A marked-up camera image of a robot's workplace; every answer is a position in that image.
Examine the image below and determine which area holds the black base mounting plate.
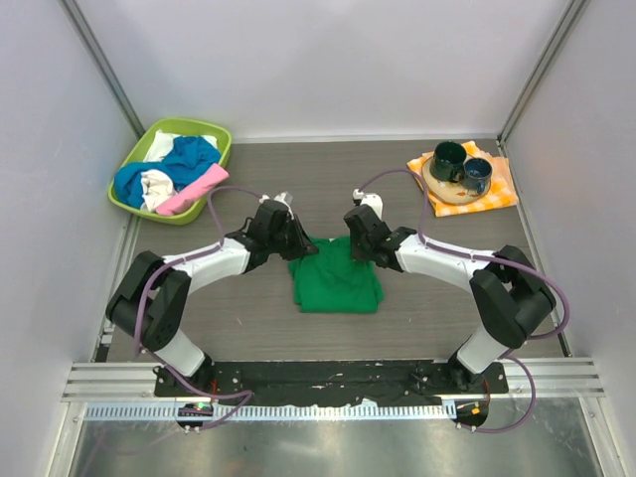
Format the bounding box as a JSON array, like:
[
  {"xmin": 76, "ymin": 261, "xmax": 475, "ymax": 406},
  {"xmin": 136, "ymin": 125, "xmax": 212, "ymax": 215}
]
[{"xmin": 153, "ymin": 358, "xmax": 511, "ymax": 408}]

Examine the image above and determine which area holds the aluminium frame rail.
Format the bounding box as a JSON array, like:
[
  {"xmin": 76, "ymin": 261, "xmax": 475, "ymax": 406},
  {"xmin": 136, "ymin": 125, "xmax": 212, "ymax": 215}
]
[{"xmin": 62, "ymin": 358, "xmax": 605, "ymax": 402}]

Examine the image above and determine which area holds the white t shirt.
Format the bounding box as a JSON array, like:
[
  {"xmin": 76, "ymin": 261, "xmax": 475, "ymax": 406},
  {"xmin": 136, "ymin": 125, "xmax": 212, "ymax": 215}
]
[{"xmin": 141, "ymin": 169, "xmax": 176, "ymax": 213}]

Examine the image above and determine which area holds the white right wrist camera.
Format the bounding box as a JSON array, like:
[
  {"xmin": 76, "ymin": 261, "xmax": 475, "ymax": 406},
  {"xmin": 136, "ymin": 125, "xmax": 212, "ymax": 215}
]
[{"xmin": 352, "ymin": 189, "xmax": 384, "ymax": 219}]

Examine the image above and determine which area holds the white slotted cable duct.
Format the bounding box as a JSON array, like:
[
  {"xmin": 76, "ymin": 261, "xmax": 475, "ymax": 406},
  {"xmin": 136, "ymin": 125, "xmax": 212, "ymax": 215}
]
[{"xmin": 84, "ymin": 399, "xmax": 456, "ymax": 422}]

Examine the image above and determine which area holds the green t shirt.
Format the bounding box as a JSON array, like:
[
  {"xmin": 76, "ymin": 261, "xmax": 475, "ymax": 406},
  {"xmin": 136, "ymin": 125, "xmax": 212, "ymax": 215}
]
[{"xmin": 288, "ymin": 237, "xmax": 385, "ymax": 314}]

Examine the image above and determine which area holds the dark blue mug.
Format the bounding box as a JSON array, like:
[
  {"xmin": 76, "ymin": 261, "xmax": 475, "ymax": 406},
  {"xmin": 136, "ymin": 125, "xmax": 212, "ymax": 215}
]
[{"xmin": 461, "ymin": 158, "xmax": 493, "ymax": 196}]

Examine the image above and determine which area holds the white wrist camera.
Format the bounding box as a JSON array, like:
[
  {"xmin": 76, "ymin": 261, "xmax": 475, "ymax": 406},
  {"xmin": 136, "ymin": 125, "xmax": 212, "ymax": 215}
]
[
  {"xmin": 352, "ymin": 189, "xmax": 384, "ymax": 219},
  {"xmin": 258, "ymin": 191, "xmax": 294, "ymax": 218}
]

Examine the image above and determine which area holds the pink t shirt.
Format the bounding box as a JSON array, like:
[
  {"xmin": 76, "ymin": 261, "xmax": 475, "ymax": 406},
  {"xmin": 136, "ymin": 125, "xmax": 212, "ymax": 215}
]
[{"xmin": 155, "ymin": 164, "xmax": 230, "ymax": 217}]

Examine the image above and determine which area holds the dark green mug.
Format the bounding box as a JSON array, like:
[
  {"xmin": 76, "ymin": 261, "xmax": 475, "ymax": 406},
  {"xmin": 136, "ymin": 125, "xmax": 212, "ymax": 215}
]
[{"xmin": 429, "ymin": 141, "xmax": 467, "ymax": 183}]

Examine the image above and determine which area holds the orange checkered cloth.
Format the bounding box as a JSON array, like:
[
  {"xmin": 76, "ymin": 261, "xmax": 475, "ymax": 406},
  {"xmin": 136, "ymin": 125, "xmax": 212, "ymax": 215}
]
[{"xmin": 406, "ymin": 141, "xmax": 518, "ymax": 218}]

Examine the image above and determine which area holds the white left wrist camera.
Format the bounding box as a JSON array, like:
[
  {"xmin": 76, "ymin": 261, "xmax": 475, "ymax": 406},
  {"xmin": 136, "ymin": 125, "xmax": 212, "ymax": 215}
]
[{"xmin": 258, "ymin": 191, "xmax": 294, "ymax": 218}]

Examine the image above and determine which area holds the blue t shirt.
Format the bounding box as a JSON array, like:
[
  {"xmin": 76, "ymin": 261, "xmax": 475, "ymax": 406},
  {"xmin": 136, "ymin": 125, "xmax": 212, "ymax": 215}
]
[{"xmin": 113, "ymin": 131, "xmax": 222, "ymax": 210}]

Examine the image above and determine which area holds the beige ceramic plate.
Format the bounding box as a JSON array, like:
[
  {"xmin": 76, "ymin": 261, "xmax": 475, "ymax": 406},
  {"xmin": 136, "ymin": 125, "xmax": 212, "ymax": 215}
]
[{"xmin": 421, "ymin": 157, "xmax": 492, "ymax": 205}]

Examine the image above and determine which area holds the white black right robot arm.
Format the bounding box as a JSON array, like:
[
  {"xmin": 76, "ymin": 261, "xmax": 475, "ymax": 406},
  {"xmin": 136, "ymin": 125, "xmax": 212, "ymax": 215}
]
[{"xmin": 344, "ymin": 204, "xmax": 557, "ymax": 393}]

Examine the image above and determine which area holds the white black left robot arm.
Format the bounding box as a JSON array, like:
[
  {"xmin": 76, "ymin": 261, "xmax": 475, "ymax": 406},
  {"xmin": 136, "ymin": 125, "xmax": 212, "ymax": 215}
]
[{"xmin": 105, "ymin": 199, "xmax": 318, "ymax": 397}]

